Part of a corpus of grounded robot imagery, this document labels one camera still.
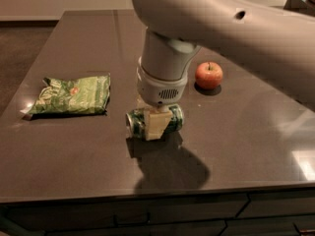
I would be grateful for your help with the green soda can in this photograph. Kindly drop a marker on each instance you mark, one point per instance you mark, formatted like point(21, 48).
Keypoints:
point(151, 123)

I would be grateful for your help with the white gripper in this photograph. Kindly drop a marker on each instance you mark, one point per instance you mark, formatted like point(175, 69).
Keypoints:
point(160, 90)

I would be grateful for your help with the red apple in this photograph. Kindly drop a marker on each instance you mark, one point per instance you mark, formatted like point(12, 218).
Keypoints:
point(208, 75)

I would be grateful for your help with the green chip bag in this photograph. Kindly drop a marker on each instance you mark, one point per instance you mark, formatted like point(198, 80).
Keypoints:
point(84, 96)

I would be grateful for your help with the dark box in corner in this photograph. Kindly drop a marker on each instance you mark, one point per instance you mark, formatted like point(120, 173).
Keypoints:
point(305, 7)

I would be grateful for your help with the left drawer handle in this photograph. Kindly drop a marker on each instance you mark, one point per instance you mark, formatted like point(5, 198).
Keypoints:
point(132, 220)

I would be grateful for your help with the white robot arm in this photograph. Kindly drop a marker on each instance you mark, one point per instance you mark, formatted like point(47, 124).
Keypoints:
point(274, 45)

